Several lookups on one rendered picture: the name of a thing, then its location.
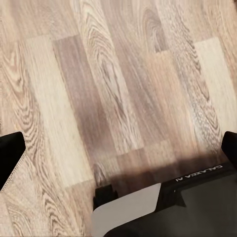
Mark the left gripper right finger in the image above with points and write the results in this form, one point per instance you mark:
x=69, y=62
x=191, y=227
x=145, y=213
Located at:
x=229, y=147

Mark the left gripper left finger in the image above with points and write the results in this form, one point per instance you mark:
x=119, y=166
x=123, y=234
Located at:
x=12, y=147

